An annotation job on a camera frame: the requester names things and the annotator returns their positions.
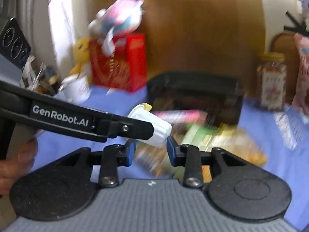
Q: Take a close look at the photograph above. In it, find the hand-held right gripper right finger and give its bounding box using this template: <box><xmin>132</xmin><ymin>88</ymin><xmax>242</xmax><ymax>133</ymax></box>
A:
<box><xmin>166</xmin><ymin>136</ymin><xmax>244</xmax><ymax>188</ymax></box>

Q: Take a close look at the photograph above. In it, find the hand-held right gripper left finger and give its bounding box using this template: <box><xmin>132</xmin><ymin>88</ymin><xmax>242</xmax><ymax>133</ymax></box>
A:
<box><xmin>57</xmin><ymin>140</ymin><xmax>137</xmax><ymax>188</ymax></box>

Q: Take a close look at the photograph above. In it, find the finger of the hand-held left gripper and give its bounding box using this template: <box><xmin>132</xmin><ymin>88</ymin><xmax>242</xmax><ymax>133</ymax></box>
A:
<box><xmin>93</xmin><ymin>113</ymin><xmax>155</xmax><ymax>141</ymax></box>

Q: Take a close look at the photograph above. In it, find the small white ribbed bottle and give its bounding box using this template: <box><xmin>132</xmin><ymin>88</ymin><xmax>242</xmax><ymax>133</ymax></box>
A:
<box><xmin>127</xmin><ymin>103</ymin><xmax>172</xmax><ymax>148</ymax></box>

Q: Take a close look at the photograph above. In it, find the pile of snack packets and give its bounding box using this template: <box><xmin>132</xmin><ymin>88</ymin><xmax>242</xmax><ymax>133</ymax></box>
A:
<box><xmin>135</xmin><ymin>109</ymin><xmax>269</xmax><ymax>180</ymax></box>

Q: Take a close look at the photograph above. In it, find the black cardboard box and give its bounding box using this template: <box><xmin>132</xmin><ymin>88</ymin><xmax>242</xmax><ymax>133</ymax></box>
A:
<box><xmin>146</xmin><ymin>72</ymin><xmax>245</xmax><ymax>126</ymax></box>

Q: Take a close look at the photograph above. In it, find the person's left hand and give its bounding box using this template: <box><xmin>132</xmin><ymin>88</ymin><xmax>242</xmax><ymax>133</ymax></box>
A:
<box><xmin>0</xmin><ymin>137</ymin><xmax>39</xmax><ymax>197</ymax></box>

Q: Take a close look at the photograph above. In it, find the white enamel mug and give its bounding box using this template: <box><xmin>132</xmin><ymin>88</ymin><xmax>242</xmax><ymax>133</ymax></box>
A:
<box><xmin>58</xmin><ymin>74</ymin><xmax>91</xmax><ymax>103</ymax></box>

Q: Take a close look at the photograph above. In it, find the clutter of white sticks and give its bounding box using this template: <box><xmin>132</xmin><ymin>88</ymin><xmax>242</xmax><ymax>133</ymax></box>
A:
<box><xmin>20</xmin><ymin>57</ymin><xmax>62</xmax><ymax>96</ymax></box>

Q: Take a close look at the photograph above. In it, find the red gift bag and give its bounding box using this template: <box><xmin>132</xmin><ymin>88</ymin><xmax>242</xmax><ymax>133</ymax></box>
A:
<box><xmin>89</xmin><ymin>33</ymin><xmax>147</xmax><ymax>92</ymax></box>

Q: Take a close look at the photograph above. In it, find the yellow plush toy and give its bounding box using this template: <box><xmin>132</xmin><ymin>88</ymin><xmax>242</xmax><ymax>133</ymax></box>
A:
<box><xmin>70</xmin><ymin>37</ymin><xmax>93</xmax><ymax>84</ymax></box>

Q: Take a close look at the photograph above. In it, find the black panel with round dials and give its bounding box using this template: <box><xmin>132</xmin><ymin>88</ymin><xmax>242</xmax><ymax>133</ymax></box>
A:
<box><xmin>0</xmin><ymin>17</ymin><xmax>32</xmax><ymax>68</ymax></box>

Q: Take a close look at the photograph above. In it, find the blue printed cloth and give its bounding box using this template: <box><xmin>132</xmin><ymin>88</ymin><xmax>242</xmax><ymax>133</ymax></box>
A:
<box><xmin>5</xmin><ymin>86</ymin><xmax>309</xmax><ymax>230</ymax></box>

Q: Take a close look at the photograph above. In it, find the pink and blue plush toy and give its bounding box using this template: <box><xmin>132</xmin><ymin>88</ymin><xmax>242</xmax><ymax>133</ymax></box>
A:
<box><xmin>88</xmin><ymin>0</ymin><xmax>146</xmax><ymax>55</ymax></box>

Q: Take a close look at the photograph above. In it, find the brown wooden board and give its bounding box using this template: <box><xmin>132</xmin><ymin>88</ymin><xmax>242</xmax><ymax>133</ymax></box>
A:
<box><xmin>83</xmin><ymin>0</ymin><xmax>266</xmax><ymax>99</ymax></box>

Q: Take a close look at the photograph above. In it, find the clear jar of nuts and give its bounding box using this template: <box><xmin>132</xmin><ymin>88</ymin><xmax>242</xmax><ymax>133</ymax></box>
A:
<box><xmin>255</xmin><ymin>53</ymin><xmax>288</xmax><ymax>111</ymax></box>

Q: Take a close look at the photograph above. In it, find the pink patterned packet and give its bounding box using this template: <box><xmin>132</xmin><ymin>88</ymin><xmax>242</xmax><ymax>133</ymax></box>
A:
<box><xmin>291</xmin><ymin>33</ymin><xmax>309</xmax><ymax>116</ymax></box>

